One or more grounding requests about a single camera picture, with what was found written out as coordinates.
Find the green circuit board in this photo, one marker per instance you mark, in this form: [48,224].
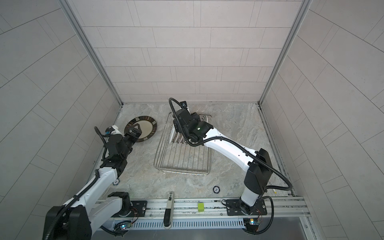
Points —
[123,226]
[252,225]

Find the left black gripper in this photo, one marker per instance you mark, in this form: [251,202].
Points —
[129,135]

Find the left green circuit board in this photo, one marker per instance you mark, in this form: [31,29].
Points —
[123,226]

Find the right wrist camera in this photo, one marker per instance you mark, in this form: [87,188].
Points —
[184,105]

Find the right green circuit board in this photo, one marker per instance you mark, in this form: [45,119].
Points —
[252,225]

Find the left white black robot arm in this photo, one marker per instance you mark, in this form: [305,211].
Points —
[79,218]

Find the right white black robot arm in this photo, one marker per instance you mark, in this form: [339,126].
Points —
[260,175]

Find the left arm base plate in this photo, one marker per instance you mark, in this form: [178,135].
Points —
[138,209]

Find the black silver handheld scanner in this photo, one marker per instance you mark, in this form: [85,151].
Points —
[168,216]

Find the aluminium front rail frame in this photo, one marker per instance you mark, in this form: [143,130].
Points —
[288,218]

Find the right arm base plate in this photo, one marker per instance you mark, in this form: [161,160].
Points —
[234,207]

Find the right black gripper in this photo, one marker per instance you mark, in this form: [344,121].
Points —
[177,126]

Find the metal wire dish rack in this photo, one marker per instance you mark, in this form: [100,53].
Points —
[174,155]

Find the green cube block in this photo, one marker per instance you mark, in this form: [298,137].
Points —
[201,207]

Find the black rimmed mirror plate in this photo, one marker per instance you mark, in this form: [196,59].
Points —
[146,124]

